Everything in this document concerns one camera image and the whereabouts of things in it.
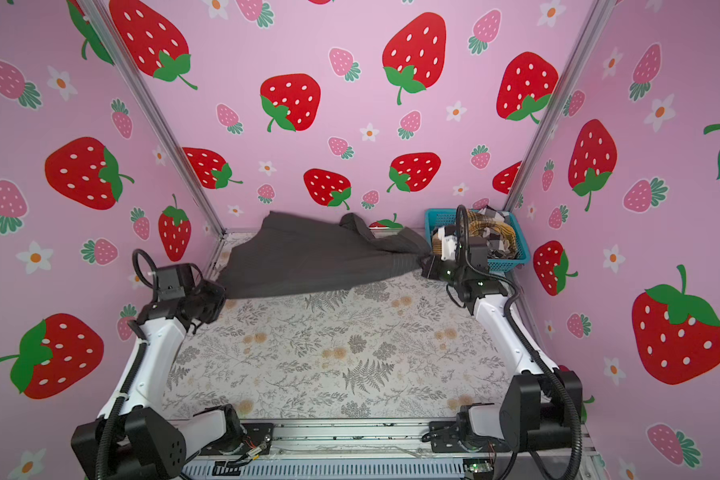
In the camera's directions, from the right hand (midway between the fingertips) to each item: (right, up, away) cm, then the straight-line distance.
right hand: (418, 257), depth 81 cm
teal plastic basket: (+14, +15, +26) cm, 33 cm away
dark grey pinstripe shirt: (-41, +2, +14) cm, 43 cm away
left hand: (-53, -9, +1) cm, 54 cm away
